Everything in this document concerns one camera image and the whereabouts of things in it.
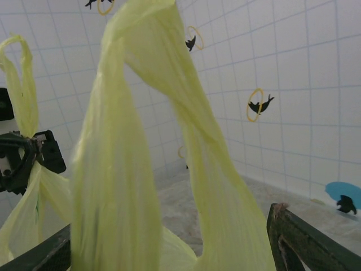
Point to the yellow avocado print plastic bag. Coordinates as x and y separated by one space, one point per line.
112 169

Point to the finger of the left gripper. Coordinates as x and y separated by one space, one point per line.
50 152
14 139

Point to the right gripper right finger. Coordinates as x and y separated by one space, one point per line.
310 248

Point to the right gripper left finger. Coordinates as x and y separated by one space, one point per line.
42 254

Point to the dolphin blue circle sticker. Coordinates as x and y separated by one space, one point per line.
344 194

